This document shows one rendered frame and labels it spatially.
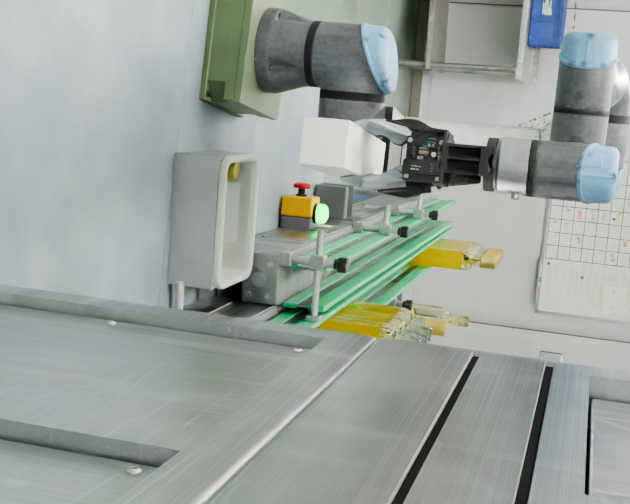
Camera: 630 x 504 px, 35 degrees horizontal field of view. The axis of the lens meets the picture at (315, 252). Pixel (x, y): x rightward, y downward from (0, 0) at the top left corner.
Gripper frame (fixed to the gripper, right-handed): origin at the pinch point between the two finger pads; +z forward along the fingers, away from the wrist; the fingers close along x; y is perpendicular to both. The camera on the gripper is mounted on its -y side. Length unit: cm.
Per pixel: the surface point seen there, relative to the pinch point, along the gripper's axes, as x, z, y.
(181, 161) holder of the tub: 2.3, 32.9, -17.5
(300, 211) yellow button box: 7, 29, -78
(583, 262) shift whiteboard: 5, -30, -640
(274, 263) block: 17.6, 21.6, -38.9
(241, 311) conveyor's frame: 26.6, 24.6, -32.4
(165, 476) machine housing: 27, -12, 85
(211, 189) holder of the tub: 6.3, 27.3, -18.1
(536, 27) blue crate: -148, 18, -557
